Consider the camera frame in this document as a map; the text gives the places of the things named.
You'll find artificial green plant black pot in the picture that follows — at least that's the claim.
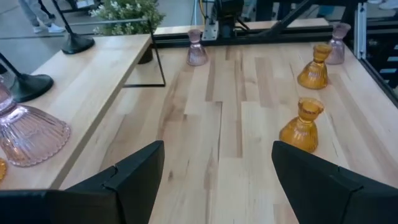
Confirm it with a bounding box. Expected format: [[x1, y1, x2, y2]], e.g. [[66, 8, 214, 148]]
[[89, 0, 165, 65]]

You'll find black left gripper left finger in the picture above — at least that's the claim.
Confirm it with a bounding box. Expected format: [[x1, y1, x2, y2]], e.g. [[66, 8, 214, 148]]
[[0, 139, 165, 224]]

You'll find yellow extension cord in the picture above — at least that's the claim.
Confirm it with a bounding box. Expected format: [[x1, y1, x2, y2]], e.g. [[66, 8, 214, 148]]
[[198, 0, 208, 24]]

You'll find short black metal candlestick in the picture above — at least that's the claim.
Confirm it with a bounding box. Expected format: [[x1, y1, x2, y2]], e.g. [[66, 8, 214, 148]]
[[0, 52, 54, 103]]

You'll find pink glass candle holder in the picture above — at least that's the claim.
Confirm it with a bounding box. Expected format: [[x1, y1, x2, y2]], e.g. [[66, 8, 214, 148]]
[[186, 29, 209, 67], [325, 22, 351, 65], [0, 74, 72, 168]]

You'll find tall black metal candlestick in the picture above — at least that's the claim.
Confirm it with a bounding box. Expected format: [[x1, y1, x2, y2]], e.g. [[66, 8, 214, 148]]
[[51, 0, 96, 55]]

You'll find person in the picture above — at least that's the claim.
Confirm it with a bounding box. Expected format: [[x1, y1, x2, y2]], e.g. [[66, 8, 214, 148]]
[[18, 0, 66, 34]]

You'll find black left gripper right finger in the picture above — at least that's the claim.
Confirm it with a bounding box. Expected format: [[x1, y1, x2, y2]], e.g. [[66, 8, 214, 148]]
[[272, 141, 398, 224]]

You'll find wooden shelf riser black frame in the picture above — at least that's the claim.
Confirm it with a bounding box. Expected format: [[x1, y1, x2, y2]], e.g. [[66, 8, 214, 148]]
[[0, 17, 167, 191]]

